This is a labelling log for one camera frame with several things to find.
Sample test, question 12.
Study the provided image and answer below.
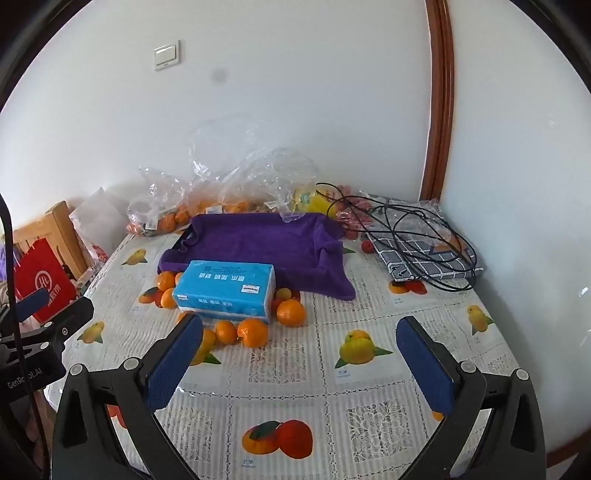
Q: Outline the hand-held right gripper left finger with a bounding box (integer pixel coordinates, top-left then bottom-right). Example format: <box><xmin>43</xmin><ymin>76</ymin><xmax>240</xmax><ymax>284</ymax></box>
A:
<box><xmin>51</xmin><ymin>314</ymin><xmax>205</xmax><ymax>480</ymax></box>

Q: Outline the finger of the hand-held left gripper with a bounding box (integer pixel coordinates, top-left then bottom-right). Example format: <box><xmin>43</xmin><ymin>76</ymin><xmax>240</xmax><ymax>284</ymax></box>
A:
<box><xmin>28</xmin><ymin>298</ymin><xmax>96</xmax><ymax>357</ymax></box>
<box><xmin>17</xmin><ymin>288</ymin><xmax>49</xmax><ymax>319</ymax></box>

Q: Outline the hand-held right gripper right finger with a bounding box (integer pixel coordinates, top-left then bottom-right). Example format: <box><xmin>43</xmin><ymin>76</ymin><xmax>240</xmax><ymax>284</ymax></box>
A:
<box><xmin>396</xmin><ymin>315</ymin><xmax>546</xmax><ymax>480</ymax></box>

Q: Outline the blue tissue pack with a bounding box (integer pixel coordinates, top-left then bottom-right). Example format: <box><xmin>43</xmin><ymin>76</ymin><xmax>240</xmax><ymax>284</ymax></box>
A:
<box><xmin>172</xmin><ymin>260</ymin><xmax>277</xmax><ymax>324</ymax></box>

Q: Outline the bag of small red fruits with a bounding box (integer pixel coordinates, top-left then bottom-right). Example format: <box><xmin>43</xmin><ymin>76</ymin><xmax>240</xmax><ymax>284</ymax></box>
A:
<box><xmin>332</xmin><ymin>184</ymin><xmax>375</xmax><ymax>241</ymax></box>

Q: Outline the red paper bag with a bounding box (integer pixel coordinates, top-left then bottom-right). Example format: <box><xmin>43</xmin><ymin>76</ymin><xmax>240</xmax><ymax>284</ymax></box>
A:
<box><xmin>13</xmin><ymin>237</ymin><xmax>77</xmax><ymax>324</ymax></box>

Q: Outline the wooden chair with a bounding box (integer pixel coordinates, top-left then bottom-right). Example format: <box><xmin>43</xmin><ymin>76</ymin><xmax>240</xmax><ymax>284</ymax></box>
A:
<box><xmin>13</xmin><ymin>200</ymin><xmax>90</xmax><ymax>282</ymax></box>

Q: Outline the white plastic bag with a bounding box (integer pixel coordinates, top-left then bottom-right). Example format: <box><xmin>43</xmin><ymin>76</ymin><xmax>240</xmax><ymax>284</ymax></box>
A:
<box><xmin>69</xmin><ymin>186</ymin><xmax>132</xmax><ymax>264</ymax></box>

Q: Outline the checkered packaged cloth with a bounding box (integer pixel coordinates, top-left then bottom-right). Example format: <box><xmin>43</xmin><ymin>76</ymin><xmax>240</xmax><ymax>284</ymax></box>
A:
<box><xmin>367</xmin><ymin>198</ymin><xmax>485</xmax><ymax>282</ymax></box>

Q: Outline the fruit print tablecloth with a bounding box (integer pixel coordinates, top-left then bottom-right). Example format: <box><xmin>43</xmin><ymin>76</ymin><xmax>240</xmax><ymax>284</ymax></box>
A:
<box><xmin>46</xmin><ymin>231</ymin><xmax>546</xmax><ymax>480</ymax></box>

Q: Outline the clear bag of large oranges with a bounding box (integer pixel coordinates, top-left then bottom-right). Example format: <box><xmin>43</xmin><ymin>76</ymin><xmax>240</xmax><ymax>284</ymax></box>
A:
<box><xmin>127</xmin><ymin>167</ymin><xmax>194</xmax><ymax>238</ymax></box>

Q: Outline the purple towel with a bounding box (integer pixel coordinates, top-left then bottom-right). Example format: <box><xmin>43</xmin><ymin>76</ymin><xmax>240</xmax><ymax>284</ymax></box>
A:
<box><xmin>158</xmin><ymin>212</ymin><xmax>356</xmax><ymax>301</ymax></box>

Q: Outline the clear bag of kumquats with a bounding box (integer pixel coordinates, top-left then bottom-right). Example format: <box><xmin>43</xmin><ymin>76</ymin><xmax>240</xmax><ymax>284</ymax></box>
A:
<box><xmin>187</xmin><ymin>113</ymin><xmax>278</xmax><ymax>215</ymax></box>

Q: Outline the yellow snack packet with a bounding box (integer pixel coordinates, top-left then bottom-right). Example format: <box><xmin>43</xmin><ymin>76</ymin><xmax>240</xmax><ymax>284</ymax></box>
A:
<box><xmin>291</xmin><ymin>185</ymin><xmax>342</xmax><ymax>215</ymax></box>

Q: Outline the clear bag with yellow packets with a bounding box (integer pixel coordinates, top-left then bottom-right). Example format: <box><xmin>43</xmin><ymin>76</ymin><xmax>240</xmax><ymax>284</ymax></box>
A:
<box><xmin>265</xmin><ymin>148</ymin><xmax>345</xmax><ymax>224</ymax></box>

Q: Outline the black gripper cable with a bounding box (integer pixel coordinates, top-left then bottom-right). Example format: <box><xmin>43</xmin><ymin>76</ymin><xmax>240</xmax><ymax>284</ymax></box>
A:
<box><xmin>0</xmin><ymin>191</ymin><xmax>47</xmax><ymax>462</ymax></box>

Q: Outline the black wire basket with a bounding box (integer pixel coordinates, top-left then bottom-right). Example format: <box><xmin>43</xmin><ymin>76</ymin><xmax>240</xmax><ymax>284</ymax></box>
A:
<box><xmin>316</xmin><ymin>182</ymin><xmax>476</xmax><ymax>291</ymax></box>

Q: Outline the brown wooden door frame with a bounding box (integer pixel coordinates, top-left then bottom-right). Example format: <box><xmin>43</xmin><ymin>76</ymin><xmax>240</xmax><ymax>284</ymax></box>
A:
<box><xmin>419</xmin><ymin>0</ymin><xmax>458</xmax><ymax>201</ymax></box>

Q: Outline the white light switch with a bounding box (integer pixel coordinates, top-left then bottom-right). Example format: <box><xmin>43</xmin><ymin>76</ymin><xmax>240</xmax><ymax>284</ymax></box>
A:
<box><xmin>153</xmin><ymin>41</ymin><xmax>182</xmax><ymax>71</ymax></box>

